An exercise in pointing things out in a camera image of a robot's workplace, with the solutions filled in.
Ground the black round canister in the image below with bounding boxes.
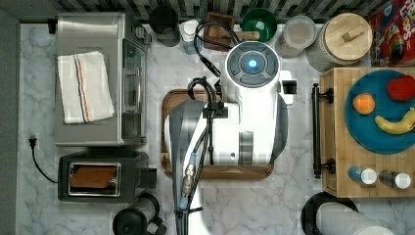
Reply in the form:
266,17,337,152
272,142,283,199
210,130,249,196
149,6,180,47

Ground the red Froot Loops box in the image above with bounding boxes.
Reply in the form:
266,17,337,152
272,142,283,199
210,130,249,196
370,0,415,68

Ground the wooden serving tray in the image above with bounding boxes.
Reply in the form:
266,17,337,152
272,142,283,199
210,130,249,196
161,89,274,180

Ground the small white blue bottle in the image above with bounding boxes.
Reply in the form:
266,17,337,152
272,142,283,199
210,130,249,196
179,20,203,55

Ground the yellow toy banana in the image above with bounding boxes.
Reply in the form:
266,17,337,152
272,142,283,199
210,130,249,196
375,108,415,135

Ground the blue round plate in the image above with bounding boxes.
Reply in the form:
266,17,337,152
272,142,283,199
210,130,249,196
345,70,415,154

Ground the dark shaker white cap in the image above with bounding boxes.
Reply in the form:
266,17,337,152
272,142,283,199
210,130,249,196
379,169,412,189

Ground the stainless toaster oven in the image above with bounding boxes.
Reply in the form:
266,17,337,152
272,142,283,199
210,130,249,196
55,12,151,146

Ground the jar with wooden lid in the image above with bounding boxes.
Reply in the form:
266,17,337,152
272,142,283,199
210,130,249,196
306,13,373,72

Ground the orange toy fruit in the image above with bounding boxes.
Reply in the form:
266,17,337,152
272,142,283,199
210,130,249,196
352,93,376,115

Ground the blue shaker white cap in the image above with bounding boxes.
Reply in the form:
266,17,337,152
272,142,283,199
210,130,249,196
347,165,377,185

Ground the green mug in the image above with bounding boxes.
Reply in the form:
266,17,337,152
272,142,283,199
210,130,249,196
242,8,277,42

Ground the clear container plastic lid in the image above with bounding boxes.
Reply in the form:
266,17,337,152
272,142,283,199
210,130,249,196
275,16,317,59

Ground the black toaster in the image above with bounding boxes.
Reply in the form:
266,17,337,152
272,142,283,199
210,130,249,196
58,149,157,203

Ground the white striped dish towel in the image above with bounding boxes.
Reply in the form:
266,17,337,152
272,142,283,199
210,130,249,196
58,51,115,123

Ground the paper towel roll holder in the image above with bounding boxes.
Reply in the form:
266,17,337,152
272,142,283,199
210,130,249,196
300,192,394,235

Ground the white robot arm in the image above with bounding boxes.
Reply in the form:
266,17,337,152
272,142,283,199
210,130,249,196
163,41,297,235

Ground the wooden utensil handle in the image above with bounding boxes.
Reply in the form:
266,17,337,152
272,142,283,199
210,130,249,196
236,31,260,41

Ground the red toy apple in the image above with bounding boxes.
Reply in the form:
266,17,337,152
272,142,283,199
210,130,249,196
387,75,415,102

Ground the black power cord plug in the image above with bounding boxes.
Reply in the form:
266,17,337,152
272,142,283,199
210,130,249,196
28,136,57,184

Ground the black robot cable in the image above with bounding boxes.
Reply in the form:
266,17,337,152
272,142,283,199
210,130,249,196
174,21,243,235

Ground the brown wooden box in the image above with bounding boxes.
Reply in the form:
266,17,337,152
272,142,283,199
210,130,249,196
204,12,235,52

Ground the black drawer handle bar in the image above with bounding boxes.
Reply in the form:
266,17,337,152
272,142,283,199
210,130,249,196
311,83,336,179

